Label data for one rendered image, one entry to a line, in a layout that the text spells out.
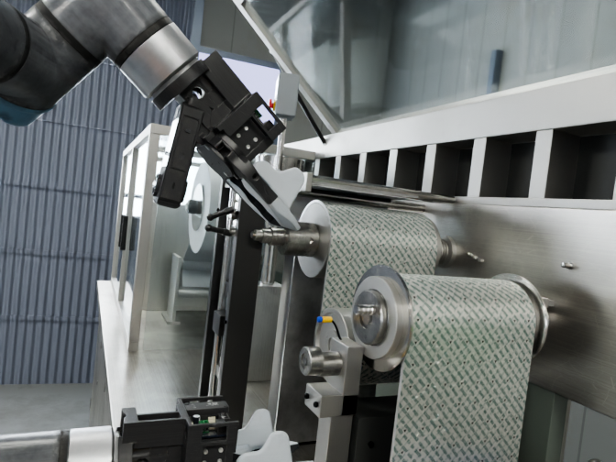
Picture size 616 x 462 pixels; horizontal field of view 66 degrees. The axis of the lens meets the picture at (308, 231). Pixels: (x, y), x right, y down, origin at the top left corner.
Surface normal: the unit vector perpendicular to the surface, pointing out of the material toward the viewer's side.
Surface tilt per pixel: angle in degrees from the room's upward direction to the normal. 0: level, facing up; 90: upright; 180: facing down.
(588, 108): 90
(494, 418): 90
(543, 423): 90
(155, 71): 111
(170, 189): 92
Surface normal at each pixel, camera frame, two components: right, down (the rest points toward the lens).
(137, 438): 0.42, 0.08
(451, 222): -0.90, -0.09
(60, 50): 0.40, 0.47
